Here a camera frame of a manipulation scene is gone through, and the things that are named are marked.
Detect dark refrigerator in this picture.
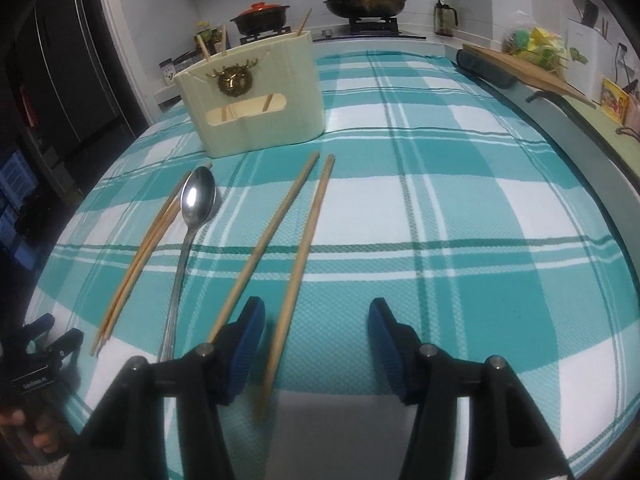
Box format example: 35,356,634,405
5,0,136,171

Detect wooden cutting board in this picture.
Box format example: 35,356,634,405
462,44,598,108

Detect black gas cooktop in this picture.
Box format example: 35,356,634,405
237,17,428,43

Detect glass french press jug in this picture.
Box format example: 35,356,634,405
433,0,458,38

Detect white knife holder box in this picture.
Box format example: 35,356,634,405
566,17,616,103

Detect red lid clay pot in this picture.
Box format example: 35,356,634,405
230,2,291,36

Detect metal spoon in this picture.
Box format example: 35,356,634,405
159,166,222,363

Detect yellow printed mug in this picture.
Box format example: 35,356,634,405
600,77,632,123

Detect green cutting board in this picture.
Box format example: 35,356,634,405
565,97,640,181

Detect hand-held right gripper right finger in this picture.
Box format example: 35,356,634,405
367,297,576,480

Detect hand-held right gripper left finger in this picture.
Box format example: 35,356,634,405
57,297,266,480

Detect black spatula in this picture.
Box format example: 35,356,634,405
571,0,598,26

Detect person's left hand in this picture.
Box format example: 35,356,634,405
0,407,60,456

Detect black wok with lid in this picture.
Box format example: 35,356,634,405
306,0,407,20

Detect bag of yellow green items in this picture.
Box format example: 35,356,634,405
502,25,571,68

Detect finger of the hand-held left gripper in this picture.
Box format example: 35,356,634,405
10,312,57,348
36,328,85,370

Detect cream utensil holder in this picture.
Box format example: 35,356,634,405
174,30,326,158

